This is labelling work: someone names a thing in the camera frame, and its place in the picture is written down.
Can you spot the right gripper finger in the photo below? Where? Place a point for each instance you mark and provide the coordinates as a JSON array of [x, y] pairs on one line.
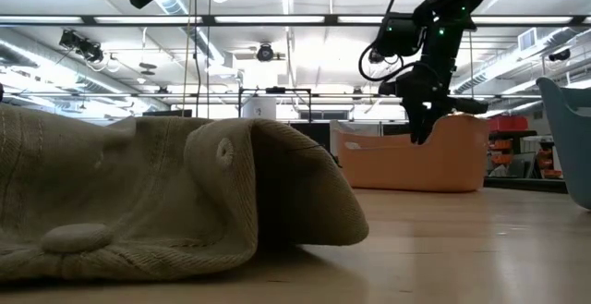
[[433, 121], [417, 126]]

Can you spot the shelf with orange bins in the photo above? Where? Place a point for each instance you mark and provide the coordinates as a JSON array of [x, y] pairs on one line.
[[522, 156]]

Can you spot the blue plastic bin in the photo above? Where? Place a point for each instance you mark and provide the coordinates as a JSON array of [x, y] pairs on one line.
[[572, 147]]

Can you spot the black security camera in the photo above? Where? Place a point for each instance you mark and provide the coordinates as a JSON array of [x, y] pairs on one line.
[[559, 55]]

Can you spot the orange plastic bin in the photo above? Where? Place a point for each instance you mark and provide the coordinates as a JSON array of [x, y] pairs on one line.
[[415, 165]]

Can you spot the beige baseball cap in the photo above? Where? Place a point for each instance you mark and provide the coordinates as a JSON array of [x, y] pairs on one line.
[[138, 179]]

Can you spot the white cylindrical container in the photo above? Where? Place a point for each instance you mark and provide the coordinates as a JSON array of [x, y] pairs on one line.
[[258, 108]]

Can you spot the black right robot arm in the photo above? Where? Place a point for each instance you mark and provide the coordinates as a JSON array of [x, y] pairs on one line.
[[450, 3]]

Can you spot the black table frame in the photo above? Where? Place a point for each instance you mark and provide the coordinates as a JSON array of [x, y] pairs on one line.
[[526, 185]]

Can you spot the black ceiling fixture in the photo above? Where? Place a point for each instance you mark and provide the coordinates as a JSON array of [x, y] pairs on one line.
[[80, 45]]

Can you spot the red storage bin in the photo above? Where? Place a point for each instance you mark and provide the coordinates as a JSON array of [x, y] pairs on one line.
[[508, 123]]

